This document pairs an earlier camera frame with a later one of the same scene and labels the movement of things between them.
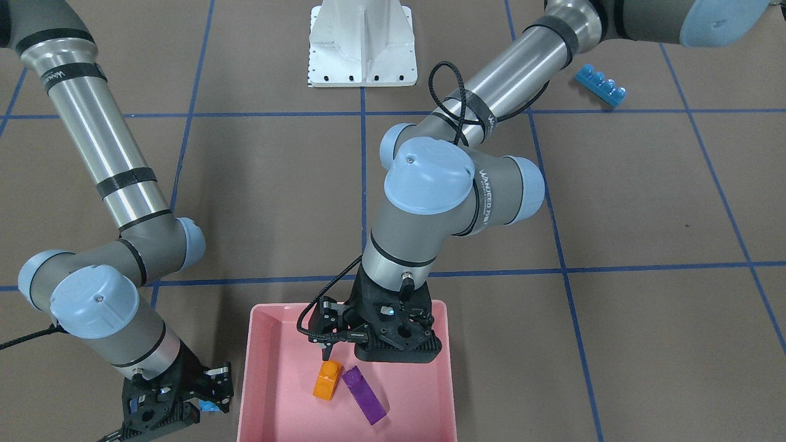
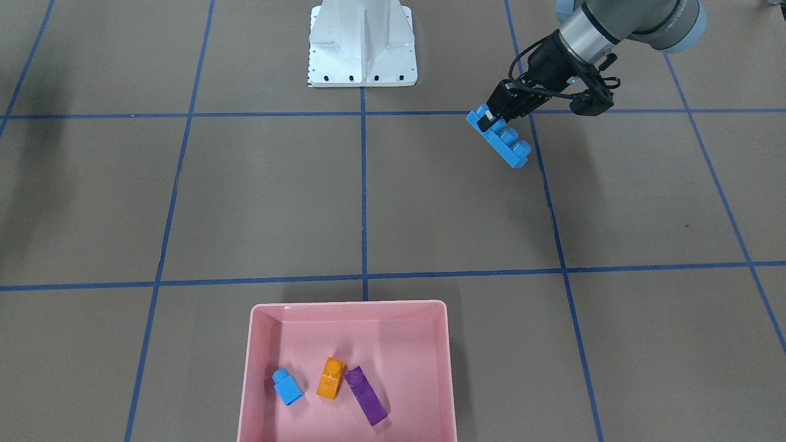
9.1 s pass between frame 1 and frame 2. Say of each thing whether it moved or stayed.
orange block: stayed
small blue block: moved
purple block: stayed
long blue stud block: moved
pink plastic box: stayed
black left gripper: moved
